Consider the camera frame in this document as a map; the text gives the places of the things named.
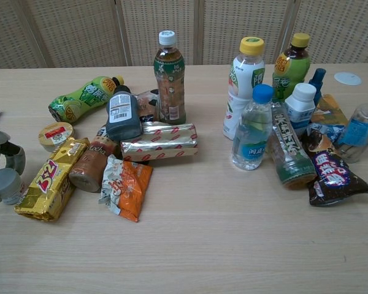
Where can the small white bottle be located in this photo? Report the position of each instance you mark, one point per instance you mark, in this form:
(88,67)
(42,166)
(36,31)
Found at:
(300,107)

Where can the round gold tin red label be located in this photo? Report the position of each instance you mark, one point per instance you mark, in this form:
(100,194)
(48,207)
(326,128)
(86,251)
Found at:
(55,134)

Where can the white round disc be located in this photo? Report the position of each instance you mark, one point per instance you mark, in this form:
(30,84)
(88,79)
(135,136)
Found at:
(347,78)

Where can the brown mocha coffee bottle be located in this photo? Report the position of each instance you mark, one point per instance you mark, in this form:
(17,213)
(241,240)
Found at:
(90,165)

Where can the silver pack red pattern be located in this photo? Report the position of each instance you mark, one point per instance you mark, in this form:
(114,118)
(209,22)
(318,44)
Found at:
(159,142)

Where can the orange white snack packet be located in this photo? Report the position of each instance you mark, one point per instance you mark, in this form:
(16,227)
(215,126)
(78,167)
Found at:
(127,186)

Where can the blue white snack packet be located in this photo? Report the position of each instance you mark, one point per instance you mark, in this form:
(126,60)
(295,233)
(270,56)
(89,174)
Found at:
(334,133)

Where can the dark grey bottle barcode label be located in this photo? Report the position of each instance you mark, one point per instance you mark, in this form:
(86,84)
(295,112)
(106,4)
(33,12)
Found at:
(122,114)

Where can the dark blue bottle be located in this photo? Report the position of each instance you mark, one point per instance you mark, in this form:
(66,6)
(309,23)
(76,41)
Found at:
(317,82)

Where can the gold biscuit pack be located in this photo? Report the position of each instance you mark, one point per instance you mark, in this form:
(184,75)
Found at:
(50,180)

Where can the water bottle blue cap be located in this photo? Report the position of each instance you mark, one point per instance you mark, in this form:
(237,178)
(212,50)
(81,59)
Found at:
(253,131)

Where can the brown bread packet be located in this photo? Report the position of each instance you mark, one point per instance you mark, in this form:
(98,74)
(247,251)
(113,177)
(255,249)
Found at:
(146,105)

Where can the orange yellow packet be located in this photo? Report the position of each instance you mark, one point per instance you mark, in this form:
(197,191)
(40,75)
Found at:
(329,110)

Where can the wooden woven folding screen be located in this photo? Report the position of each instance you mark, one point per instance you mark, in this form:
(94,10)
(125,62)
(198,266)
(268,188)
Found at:
(79,30)

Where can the small white-lidded jar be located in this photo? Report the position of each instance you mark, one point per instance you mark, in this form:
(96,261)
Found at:
(6,183)

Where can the dark chocolate snack bag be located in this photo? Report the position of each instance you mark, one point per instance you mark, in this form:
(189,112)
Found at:
(331,171)

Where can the green label bottle lime print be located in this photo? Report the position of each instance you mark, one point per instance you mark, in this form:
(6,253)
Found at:
(79,99)

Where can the clear bottle blue label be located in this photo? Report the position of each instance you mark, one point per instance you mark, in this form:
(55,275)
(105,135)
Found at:
(360,131)

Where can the tea bottle white cap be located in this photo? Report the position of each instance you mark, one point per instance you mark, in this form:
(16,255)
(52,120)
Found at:
(169,79)

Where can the white bottle yellow cap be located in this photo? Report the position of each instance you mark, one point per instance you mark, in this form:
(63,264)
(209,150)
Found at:
(243,82)

